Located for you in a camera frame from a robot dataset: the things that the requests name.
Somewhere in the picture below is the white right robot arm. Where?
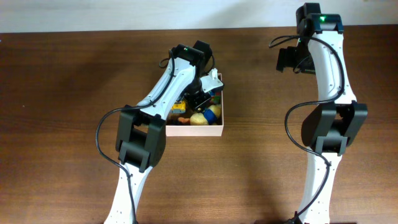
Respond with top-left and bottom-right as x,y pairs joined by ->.
269,2 -> 368,223

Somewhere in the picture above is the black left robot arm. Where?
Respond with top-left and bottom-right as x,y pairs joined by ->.
105,40 -> 217,223

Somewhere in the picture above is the pink open box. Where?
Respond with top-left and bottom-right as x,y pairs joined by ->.
165,91 -> 224,137

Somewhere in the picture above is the yellow plush duck toy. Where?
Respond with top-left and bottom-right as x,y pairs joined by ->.
177,105 -> 222,126

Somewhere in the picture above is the yellow grey toy dump truck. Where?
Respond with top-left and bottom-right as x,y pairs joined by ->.
171,100 -> 187,114

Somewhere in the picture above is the multicoloured puzzle cube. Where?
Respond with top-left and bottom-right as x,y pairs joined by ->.
210,90 -> 222,105

